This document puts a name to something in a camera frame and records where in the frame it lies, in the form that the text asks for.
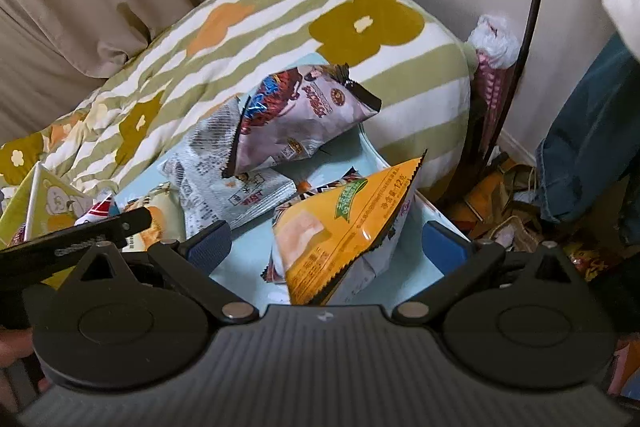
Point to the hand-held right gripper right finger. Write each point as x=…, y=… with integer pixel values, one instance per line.
x=445, y=242

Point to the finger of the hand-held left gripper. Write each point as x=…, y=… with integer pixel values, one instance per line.
x=132, y=221

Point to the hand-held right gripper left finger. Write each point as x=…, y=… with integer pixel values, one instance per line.
x=210, y=244

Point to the yellow-green cardboard box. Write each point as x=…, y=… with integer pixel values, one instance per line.
x=50, y=202

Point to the yellow orange snack packet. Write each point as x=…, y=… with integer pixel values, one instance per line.
x=340, y=232

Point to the person's left hand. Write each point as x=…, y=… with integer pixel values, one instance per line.
x=15, y=348

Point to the pale orange snack packet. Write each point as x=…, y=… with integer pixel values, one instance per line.
x=150, y=219

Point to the red white striped snack packet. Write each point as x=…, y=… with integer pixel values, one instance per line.
x=97, y=211

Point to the grey newspaper print snack packet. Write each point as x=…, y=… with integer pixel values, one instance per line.
x=225, y=187

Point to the brown paper bag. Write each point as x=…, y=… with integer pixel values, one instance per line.
x=500, y=207

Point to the purple white snack packet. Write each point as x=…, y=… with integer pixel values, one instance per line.
x=295, y=127

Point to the blue denim jeans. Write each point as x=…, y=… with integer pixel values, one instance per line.
x=585, y=147

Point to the white plastic bag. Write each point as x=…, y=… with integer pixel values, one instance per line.
x=492, y=39

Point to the floral striped blanket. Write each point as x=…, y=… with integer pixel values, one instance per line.
x=300, y=32

